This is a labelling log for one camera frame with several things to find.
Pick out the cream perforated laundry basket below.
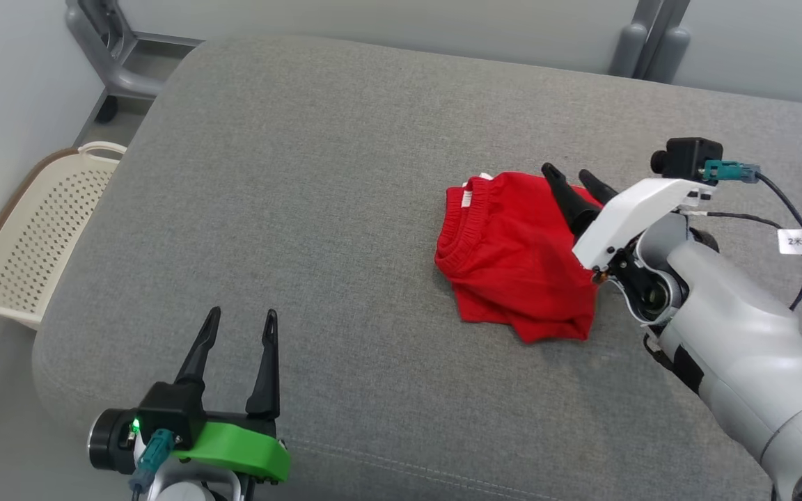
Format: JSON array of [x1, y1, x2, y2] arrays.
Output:
[[0, 141, 128, 331]]

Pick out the grey fabric sofa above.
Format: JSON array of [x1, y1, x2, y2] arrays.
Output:
[[32, 35, 802, 501]]

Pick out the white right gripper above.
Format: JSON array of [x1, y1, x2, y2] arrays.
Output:
[[542, 163, 718, 273]]

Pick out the red and white shorts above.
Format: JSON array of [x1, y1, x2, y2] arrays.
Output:
[[434, 171, 607, 344]]

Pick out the grey metal frame post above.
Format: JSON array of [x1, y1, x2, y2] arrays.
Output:
[[608, 0, 692, 84]]

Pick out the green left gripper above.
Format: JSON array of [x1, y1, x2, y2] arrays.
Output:
[[171, 306, 290, 484]]

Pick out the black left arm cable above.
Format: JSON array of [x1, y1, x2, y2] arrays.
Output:
[[128, 429, 175, 501]]

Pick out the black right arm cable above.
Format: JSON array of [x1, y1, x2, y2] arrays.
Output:
[[697, 160, 802, 369]]

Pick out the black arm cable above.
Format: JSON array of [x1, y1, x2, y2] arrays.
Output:
[[128, 429, 175, 501], [697, 160, 802, 369]]

